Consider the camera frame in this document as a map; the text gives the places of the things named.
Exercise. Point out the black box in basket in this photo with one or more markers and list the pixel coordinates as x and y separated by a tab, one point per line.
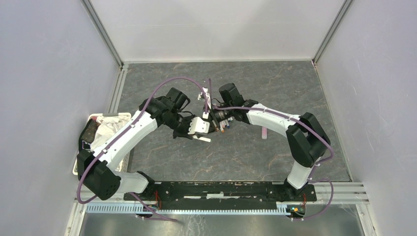
87	136

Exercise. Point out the white plastic basket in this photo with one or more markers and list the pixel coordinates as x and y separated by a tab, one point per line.
100	128

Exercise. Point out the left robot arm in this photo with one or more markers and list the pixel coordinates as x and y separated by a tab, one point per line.
97	167

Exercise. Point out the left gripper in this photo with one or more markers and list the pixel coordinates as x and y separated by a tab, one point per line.
184	133

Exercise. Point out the orange tipped marker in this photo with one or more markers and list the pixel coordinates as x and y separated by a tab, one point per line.
222	126

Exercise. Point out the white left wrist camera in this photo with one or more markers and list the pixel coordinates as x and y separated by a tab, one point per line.
198	125

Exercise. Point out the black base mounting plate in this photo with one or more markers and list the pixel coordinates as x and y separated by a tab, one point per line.
226	195

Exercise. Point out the crumpled white cloth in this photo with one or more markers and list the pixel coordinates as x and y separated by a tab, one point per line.
108	126

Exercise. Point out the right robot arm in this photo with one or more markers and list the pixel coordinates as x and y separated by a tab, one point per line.
307	140

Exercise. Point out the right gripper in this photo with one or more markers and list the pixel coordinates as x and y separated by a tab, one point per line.
214	117

